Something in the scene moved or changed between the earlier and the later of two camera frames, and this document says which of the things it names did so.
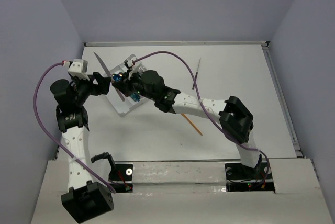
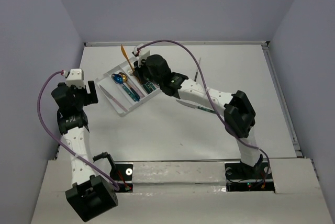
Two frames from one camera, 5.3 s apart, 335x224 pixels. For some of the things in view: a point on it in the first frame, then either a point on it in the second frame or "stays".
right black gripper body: x=132 y=83 -> x=143 y=73
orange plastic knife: x=184 y=115 -> x=124 y=52
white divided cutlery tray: x=123 y=104 stays
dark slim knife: x=196 y=74 stays
